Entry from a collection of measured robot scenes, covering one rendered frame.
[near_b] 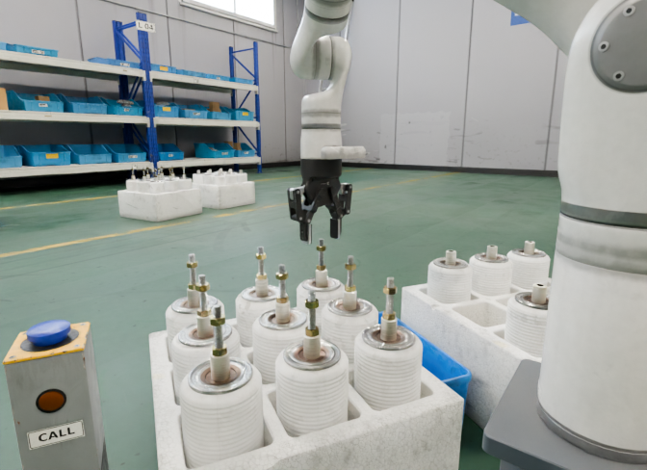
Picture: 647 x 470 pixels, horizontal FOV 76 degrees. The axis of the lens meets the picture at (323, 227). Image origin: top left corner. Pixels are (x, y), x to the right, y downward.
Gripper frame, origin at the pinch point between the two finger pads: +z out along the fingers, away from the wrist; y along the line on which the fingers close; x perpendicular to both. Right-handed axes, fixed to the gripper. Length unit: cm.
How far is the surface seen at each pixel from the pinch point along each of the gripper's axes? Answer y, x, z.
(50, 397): 45.4, 11.6, 8.5
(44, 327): 44.8, 8.1, 2.3
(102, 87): -83, -538, -81
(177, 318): 26.7, -3.9, 10.7
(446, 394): 2.1, 30.0, 17.3
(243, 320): 16.0, -2.0, 13.5
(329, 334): 7.9, 11.8, 13.5
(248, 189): -119, -239, 23
